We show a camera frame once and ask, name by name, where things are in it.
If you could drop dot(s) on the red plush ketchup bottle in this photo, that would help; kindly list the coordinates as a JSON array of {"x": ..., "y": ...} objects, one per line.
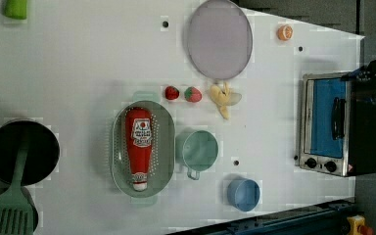
[{"x": 139, "y": 136}]

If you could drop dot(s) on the light red strawberry toy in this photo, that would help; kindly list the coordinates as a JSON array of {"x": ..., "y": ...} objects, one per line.
[{"x": 193, "y": 95}]

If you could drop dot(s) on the dark red strawberry toy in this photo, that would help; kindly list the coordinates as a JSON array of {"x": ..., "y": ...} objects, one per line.
[{"x": 171, "y": 93}]

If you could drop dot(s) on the green mug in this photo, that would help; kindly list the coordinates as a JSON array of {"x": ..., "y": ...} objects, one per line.
[{"x": 197, "y": 151}]

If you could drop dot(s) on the peeled banana toy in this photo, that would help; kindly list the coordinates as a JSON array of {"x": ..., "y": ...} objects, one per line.
[{"x": 224, "y": 97}]

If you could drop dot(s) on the grey round plate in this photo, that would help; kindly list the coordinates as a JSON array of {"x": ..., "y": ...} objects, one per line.
[{"x": 219, "y": 40}]

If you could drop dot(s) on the orange slice toy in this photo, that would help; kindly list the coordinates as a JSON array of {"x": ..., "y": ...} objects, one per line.
[{"x": 284, "y": 32}]

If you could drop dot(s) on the black pot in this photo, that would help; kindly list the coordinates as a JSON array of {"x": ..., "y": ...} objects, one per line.
[{"x": 39, "y": 144}]

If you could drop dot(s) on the silver black toaster oven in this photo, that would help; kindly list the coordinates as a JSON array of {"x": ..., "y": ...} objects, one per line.
[{"x": 338, "y": 128}]

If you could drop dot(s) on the yellow red clamp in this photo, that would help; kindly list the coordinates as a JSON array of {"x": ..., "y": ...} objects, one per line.
[{"x": 358, "y": 226}]

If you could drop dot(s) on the green slotted spatula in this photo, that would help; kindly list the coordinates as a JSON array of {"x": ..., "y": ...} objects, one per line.
[{"x": 16, "y": 213}]

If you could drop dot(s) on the lime green bottle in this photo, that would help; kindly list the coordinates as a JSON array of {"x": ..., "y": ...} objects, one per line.
[{"x": 16, "y": 9}]

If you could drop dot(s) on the blue table frame rail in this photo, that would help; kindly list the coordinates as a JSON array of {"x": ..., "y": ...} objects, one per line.
[{"x": 322, "y": 219}]

